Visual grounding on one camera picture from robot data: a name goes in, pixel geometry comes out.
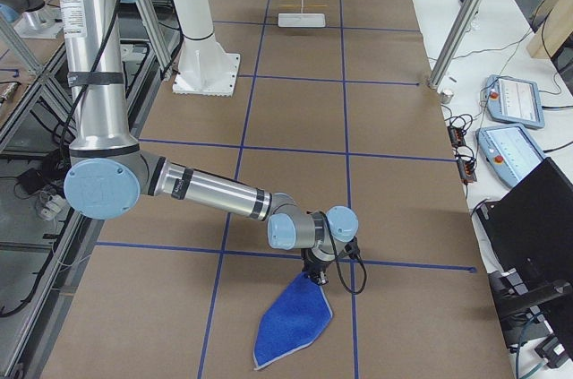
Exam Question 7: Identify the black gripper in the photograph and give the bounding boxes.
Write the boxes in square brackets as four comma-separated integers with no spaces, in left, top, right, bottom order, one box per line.
[301,242,354,286]

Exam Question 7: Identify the blue microfiber towel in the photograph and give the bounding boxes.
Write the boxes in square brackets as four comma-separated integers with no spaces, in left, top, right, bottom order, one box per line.
[252,272,333,370]

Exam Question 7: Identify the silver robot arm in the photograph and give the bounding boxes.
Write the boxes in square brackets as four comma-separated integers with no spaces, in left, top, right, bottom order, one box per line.
[1,0,63,39]
[59,0,360,285]

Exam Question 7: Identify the white towel rack wooden bars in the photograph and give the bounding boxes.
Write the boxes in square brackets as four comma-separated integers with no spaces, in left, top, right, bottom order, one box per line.
[278,0,328,29]

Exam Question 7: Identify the near black adapter box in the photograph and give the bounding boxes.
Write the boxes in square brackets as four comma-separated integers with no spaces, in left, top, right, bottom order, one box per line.
[456,158,477,185]

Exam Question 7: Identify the black monitor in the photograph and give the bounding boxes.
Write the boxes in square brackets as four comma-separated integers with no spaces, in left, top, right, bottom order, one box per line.
[477,158,572,354]

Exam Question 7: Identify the near teach pendant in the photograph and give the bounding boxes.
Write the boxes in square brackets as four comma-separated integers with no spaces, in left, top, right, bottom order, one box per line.
[475,123,546,188]

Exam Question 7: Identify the teach pendant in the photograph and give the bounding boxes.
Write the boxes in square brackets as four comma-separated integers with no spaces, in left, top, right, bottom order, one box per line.
[475,123,546,188]
[483,74,545,129]

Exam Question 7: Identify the far teach pendant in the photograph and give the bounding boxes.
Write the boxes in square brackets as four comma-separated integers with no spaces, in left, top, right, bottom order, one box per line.
[483,74,545,129]

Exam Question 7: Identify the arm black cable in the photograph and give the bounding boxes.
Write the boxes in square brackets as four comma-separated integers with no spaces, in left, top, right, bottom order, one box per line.
[312,208,369,295]

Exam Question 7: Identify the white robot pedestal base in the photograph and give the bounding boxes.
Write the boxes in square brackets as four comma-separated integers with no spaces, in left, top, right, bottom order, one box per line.
[173,0,241,97]

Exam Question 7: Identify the aluminium frame post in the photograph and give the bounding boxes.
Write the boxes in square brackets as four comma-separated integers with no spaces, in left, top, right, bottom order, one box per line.
[428,0,482,90]

